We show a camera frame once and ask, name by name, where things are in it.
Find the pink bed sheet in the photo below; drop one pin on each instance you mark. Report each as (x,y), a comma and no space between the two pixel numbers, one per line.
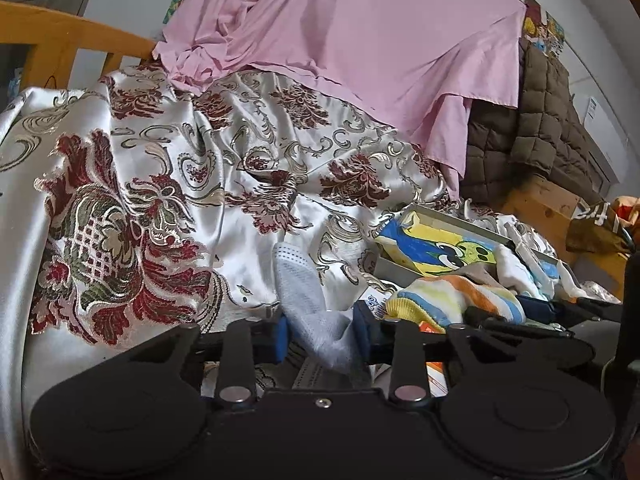
(350,35)

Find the white air conditioner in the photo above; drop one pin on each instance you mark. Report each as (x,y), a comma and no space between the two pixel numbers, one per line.
(600,130)

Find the white sock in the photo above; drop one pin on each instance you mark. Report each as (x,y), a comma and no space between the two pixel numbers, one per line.
(570,285)

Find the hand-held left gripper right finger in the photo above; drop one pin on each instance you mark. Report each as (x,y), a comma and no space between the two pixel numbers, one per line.
(361,332)

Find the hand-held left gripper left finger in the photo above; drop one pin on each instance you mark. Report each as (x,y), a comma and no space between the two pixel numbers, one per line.
(280,340)

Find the white cloth with blue print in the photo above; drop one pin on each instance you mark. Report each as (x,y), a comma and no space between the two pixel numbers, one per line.
(520,270)

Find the brown puffer jacket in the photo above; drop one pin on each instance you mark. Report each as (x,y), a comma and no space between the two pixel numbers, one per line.
(540,110)

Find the grey face mask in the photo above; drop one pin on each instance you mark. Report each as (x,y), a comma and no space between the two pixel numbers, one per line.
(310,310)

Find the striped pastel sock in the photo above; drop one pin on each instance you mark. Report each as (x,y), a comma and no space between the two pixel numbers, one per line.
(450,300)

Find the white and orange carton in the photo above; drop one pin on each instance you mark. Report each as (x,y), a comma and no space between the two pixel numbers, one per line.
(376,305)

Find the wooden bed frame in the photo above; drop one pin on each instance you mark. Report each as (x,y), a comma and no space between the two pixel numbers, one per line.
(75,40)

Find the grey cloth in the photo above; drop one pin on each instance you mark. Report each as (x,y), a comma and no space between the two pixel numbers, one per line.
(475,271)

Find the multicoloured patchwork cloth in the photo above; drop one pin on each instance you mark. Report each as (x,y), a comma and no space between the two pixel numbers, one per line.
(631,215)

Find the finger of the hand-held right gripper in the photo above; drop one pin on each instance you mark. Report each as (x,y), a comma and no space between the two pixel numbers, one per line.
(537,308)
(500,321)

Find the cartoon wall poster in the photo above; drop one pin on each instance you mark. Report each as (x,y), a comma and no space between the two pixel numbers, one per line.
(545,30)

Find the floral satin bedspread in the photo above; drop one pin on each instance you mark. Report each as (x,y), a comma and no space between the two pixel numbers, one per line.
(150,160)

